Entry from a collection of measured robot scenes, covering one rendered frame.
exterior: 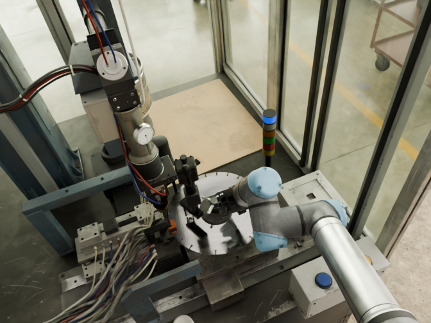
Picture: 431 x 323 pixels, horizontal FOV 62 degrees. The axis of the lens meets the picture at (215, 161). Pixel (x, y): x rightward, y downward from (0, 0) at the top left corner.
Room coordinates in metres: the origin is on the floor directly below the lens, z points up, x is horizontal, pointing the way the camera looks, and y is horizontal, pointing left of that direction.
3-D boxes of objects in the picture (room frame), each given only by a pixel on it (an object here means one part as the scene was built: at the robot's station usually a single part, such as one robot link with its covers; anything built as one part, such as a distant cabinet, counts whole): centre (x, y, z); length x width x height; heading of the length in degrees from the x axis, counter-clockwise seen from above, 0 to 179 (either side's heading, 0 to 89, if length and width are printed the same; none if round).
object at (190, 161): (0.64, 0.08, 1.17); 0.06 x 0.05 x 0.20; 97
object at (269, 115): (0.90, -0.20, 1.14); 0.05 x 0.04 x 0.03; 16
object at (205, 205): (0.69, 0.02, 0.96); 0.11 x 0.11 x 0.03
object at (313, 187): (0.72, -0.32, 0.82); 0.18 x 0.18 x 0.15; 16
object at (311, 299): (0.45, -0.33, 0.82); 0.28 x 0.11 x 0.15; 106
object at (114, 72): (0.78, 0.22, 1.45); 0.35 x 0.07 x 0.28; 16
